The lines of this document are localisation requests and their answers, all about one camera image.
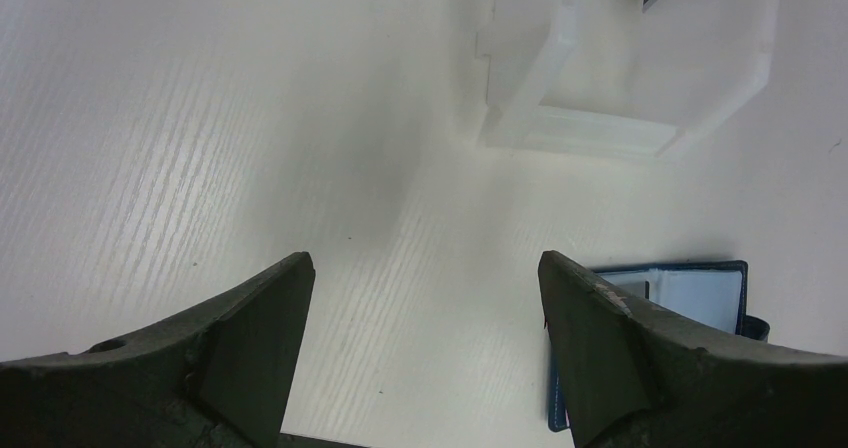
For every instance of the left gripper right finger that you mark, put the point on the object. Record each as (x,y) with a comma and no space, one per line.
(726,390)

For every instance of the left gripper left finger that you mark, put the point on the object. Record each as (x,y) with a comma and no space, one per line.
(218,374)

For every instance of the blue leather card holder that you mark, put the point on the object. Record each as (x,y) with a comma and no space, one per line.
(696,292)

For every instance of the clear plastic card box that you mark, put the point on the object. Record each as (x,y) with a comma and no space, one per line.
(606,78)

